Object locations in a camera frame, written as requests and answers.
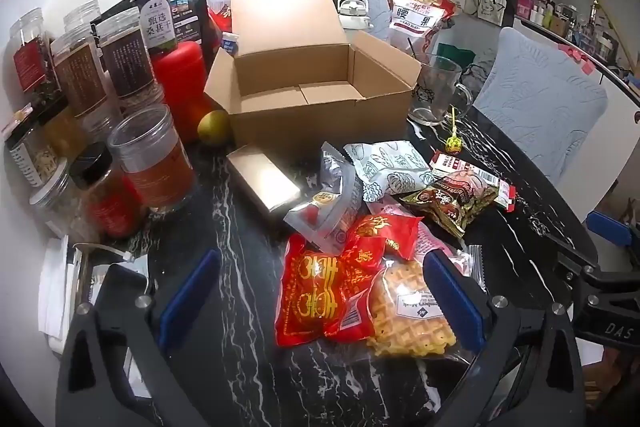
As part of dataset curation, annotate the white line-drawing bread packet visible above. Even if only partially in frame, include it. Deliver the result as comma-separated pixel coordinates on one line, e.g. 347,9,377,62
344,141,436,202

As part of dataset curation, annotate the pink snack packet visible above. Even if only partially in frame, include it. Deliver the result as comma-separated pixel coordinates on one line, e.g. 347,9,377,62
367,202,471,278

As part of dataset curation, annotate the black-lidded red sauce bottle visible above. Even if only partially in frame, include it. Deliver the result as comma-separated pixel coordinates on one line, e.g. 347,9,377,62
69,142,143,238

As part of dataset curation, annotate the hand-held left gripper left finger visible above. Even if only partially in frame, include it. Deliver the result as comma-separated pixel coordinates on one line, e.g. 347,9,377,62
55,249,222,427

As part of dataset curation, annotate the clear waffle packet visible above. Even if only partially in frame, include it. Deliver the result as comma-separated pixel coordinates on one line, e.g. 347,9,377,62
367,257,488,360

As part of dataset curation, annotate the yellow lollipop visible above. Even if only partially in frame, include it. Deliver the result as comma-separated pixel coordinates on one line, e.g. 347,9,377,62
445,105,463,155

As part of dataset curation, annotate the yellow pear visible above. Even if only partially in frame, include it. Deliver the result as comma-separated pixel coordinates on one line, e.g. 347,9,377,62
197,109,232,144

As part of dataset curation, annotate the green brown snack packet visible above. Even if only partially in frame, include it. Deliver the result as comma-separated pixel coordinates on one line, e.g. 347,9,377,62
400,172,501,240

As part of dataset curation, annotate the green shopping bag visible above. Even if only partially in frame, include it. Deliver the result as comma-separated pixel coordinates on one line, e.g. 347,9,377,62
440,44,476,68

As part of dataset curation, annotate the row of small cosmetic bottles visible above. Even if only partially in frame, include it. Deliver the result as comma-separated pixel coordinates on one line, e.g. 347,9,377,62
515,0,621,58

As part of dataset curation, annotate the cluster of clear food jars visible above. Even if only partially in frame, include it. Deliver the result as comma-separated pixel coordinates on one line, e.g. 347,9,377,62
2,0,197,243

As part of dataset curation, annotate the gold rectangular box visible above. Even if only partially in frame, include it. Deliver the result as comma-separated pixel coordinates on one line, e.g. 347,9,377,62
226,144,302,214

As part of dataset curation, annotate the clear silver snack packet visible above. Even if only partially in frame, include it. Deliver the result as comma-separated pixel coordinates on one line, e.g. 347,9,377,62
284,142,363,255

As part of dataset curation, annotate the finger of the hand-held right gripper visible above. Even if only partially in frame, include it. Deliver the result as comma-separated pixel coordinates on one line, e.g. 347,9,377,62
586,210,640,253
544,232,601,280

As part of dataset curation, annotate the small red gold-print snack packet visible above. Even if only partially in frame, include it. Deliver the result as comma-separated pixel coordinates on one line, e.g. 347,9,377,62
325,214,423,343

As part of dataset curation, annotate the red white nut bag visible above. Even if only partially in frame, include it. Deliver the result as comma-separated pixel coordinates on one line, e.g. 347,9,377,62
387,0,458,58

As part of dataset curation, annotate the long red white snack packet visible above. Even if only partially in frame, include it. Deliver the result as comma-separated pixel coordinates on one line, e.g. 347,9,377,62
430,150,517,212

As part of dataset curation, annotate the red patterned box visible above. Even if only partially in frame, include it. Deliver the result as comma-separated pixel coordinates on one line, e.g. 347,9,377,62
206,0,235,52

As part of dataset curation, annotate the stack of white paper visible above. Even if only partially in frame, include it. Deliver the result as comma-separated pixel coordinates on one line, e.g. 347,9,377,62
39,234,83,340

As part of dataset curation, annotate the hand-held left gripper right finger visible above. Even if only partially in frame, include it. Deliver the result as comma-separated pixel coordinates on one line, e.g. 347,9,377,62
424,250,587,427

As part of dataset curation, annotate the black foil bag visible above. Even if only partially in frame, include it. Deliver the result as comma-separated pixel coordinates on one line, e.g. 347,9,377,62
167,0,208,48

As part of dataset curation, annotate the red plastic canister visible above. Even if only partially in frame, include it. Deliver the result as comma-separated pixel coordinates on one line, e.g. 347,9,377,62
151,41,213,145

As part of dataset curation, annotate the brown cardboard box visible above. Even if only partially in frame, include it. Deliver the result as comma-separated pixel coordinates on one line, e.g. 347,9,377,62
204,0,422,152

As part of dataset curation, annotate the clear glass mug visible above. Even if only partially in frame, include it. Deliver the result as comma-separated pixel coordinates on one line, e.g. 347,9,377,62
407,55,473,126

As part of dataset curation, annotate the white handled water jug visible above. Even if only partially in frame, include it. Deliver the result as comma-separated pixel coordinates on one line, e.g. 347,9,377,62
337,0,376,32

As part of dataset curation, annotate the large red gold-print snack packet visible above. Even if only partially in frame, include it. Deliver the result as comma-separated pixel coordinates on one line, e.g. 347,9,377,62
276,234,351,348

